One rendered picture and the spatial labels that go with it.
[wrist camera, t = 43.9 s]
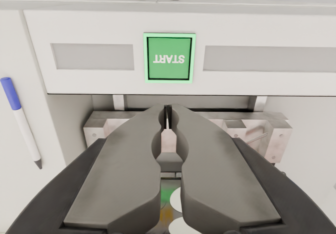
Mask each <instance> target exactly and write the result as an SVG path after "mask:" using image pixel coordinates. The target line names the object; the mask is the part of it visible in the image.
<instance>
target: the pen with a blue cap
mask: <svg viewBox="0 0 336 234"><path fill-rule="evenodd" d="M0 82H1V85H2V87H3V89H4V92H5V94H6V97H7V99H8V101H9V104H10V106H11V109H12V111H13V113H14V116H15V118H16V121H17V123H18V126H19V128H20V130H21V133H22V135H23V138H24V140H25V142H26V145H27V147H28V150H29V152H30V154H31V157H32V159H33V161H34V162H35V164H36V165H37V166H38V168H39V169H42V160H41V156H40V153H39V151H38V148H37V146H36V143H35V140H34V138H33V135H32V133H31V130H30V127H29V125H28V122H27V120H26V117H25V114H24V112H23V109H22V107H21V104H20V101H19V99H18V96H17V94H16V91H15V89H14V86H13V83H12V81H11V78H9V77H3V78H1V79H0Z"/></svg>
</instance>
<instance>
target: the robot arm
mask: <svg viewBox="0 0 336 234"><path fill-rule="evenodd" d="M167 118H168V127H169V129H171V130H172V131H173V132H174V133H175V135H176V153H177V154H178V155H179V157H180V158H181V159H182V160H183V162H184V163H183V165H182V169H181V185H180V201H181V209H182V216H183V219H184V221H185V223H186V224H187V225H188V226H190V227H191V228H193V229H195V230H196V231H198V232H200V233H202V234H336V226H335V225H334V224H333V223H332V221H331V220H330V219H329V218H328V217H327V215H326V214H325V213H324V212H323V211H322V210H321V209H320V207H319V206H318V205H317V204H316V203H315V202H314V201H313V200H312V199H311V198H310V197H309V196H308V195H307V194H306V193H305V192H304V191H303V190H302V189H301V188H300V187H299V186H298V185H296V184H295V183H294V182H293V181H292V180H291V179H289V178H288V177H287V176H286V175H285V174H283V173H282V172H281V171H280V170H278V169H277V168H276V167H275V166H274V165H272V164H271V163H270V162H269V161H267V160H266V159H265V158H264V157H263V156H261V155H260V154H259V153H258V152H256V151H255V150H254V149H253V148H252V147H250V146H249V145H248V144H247V143H245V142H244V141H243V140H242V139H241V138H239V137H236V138H232V137H231V136H230V135H229V134H227V133H226V132H225V131H224V130H223V129H221V128H220V127H219V126H217V125H216V124H214V123H213V122H211V121H210V120H208V119H206V118H204V117H203V116H201V115H199V114H197V113H195V112H193V111H191V110H190V109H188V108H186V107H184V106H182V105H180V104H177V103H174V104H170V105H164V104H162V103H158V104H156V105H154V106H152V107H150V108H149V109H147V110H145V111H143V112H141V113H139V114H138V115H136V116H134V117H133V118H131V119H129V120H128V121H126V122H125V123H123V124H122V125H120V126H119V127H118V128H116V129H115V130H114V131H113V132H112V133H111V134H109V135H108V136H107V137H106V138H98V139H97V140H96V141H95V142H94V143H93V144H92V145H90V146H89V147H88V148H87V149H86V150H85V151H84V152H83V153H81V154H80V155H79V156H78V157H77V158H76V159H75V160H74V161H72V162H71V163H70V164H69V165H68V166H67V167H66V168H64V169H63V170H62V171H61V172H60V173H59V174H58V175H57V176H55V177H54V178H53V179H52V180H51V181H50V182H49V183H48V184H47V185H46V186H45V187H44V188H42V189H41V190H40V191H39V192H38V194H37V195H36V196H35V197H34V198H33V199H32V200H31V201H30V202H29V203H28V204H27V206H26V207H25V208H24V209H23V210H22V212H21V213H20V214H19V215H18V216H17V218H16V219H15V220H14V222H13V223H12V224H11V226H10V227H9V228H8V230H7V231H6V233H5V234H144V233H146V232H147V231H149V230H150V229H152V228H153V227H155V226H156V225H157V223H158V222H159V219H160V209H161V167H160V165H159V164H158V163H157V161H156V159H157V157H158V156H159V155H160V154H161V151H162V136H161V133H162V132H163V131H164V129H167Z"/></svg>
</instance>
